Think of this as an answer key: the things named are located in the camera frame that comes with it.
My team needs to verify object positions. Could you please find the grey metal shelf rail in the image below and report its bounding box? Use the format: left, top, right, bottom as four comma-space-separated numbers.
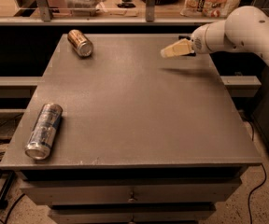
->
0, 0, 269, 27

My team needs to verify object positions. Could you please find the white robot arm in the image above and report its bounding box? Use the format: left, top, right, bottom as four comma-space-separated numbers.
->
173, 7, 269, 224

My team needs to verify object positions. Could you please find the grey drawer cabinet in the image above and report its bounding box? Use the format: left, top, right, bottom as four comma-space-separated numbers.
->
1, 35, 262, 224

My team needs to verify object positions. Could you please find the blue rxbar blueberry wrapper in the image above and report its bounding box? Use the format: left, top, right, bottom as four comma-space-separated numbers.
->
178, 35, 196, 57

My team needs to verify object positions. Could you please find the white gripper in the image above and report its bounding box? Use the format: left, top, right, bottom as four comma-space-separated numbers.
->
161, 25, 210, 58

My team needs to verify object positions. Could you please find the black cable on floor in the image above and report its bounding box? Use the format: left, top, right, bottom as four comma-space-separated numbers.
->
247, 121, 268, 224

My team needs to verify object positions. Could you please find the clear plastic container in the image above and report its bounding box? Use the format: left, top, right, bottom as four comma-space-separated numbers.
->
65, 0, 103, 16

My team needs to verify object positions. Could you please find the round metal drawer knob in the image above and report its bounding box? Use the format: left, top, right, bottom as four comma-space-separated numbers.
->
127, 197, 137, 203

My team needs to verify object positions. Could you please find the gold brown soda can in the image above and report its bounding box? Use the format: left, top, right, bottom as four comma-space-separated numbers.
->
67, 29, 93, 57

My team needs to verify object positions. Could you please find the silver blue redbull can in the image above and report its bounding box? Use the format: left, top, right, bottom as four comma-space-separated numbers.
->
24, 104, 63, 160

